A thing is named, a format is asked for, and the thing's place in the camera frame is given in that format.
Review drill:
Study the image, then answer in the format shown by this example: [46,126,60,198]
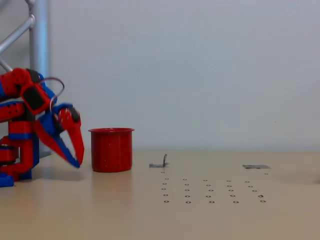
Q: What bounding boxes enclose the long diagonal metal tube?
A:
[0,14,36,55]

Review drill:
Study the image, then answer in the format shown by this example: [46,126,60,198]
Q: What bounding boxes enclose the vertical grey metal pole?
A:
[28,0,53,160]

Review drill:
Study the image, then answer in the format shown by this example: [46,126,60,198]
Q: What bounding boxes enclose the short diagonal metal tube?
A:
[0,56,15,73]

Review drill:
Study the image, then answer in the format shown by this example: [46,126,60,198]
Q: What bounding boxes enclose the red plastic cup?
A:
[87,127,135,173]

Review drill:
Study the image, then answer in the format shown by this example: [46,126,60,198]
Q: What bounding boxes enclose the flat grey metal plate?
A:
[241,164,272,170]

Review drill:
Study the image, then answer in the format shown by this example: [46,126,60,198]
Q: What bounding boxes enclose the red wrist cable loop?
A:
[41,76,65,111]

